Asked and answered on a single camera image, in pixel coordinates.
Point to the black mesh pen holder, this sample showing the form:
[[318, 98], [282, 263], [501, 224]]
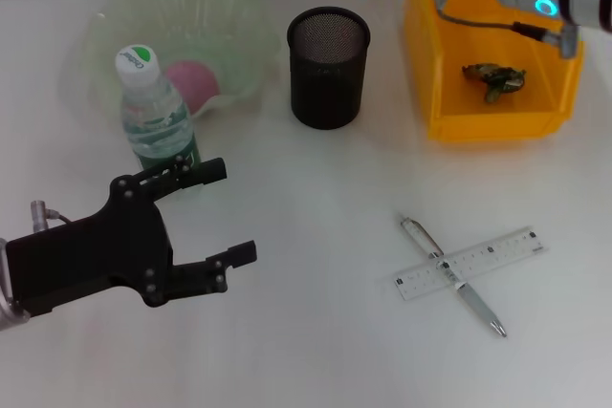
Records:
[[327, 83]]

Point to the yellow plastic bin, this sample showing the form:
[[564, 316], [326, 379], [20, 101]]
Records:
[[478, 116]]

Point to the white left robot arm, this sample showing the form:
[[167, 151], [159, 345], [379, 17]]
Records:
[[9, 319]]

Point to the pale green fruit plate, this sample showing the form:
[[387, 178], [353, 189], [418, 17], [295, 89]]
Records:
[[205, 11]]

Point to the clear green-label water bottle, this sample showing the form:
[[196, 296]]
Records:
[[153, 126]]

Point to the clear plastic ruler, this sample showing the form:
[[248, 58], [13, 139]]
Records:
[[502, 250]]

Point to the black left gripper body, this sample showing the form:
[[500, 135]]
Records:
[[95, 255]]

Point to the silver ballpoint pen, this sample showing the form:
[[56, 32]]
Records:
[[478, 303]]

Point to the pink peach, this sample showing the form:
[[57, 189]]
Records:
[[196, 83]]

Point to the green plastic wrapper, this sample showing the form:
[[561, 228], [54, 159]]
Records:
[[495, 80]]

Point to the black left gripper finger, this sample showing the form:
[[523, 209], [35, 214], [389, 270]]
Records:
[[212, 170], [241, 252]]

